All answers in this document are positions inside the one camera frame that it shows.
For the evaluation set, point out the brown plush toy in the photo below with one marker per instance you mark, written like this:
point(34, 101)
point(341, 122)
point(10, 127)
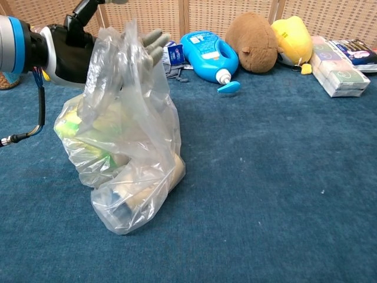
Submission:
point(253, 41)

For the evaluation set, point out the clear plastic bag with items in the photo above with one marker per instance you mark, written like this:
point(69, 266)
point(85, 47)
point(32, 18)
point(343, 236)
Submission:
point(126, 147)

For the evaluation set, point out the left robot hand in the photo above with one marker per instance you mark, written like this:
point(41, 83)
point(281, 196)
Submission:
point(70, 59)

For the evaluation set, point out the blue toothpaste box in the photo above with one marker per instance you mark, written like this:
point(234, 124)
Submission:
point(173, 53)

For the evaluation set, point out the woven folding screen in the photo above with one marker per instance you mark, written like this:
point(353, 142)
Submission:
point(206, 14)

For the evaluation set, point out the blue pump detergent bottle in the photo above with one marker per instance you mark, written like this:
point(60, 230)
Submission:
point(206, 56)

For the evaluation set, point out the grey cloth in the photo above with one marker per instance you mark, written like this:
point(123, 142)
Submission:
point(176, 72)

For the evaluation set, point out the yellow plush toy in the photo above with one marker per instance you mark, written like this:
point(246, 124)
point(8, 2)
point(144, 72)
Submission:
point(294, 38)

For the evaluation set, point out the blue carpet table mat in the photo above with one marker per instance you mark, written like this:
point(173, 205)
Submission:
point(265, 177)

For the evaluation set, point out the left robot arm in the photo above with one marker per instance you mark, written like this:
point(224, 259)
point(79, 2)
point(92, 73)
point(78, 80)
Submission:
point(14, 44)

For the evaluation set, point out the dark blue snack package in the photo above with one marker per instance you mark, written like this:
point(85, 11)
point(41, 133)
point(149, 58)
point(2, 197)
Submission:
point(356, 54)

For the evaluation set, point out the pastel tissue pack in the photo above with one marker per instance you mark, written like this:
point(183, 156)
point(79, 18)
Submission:
point(338, 76)

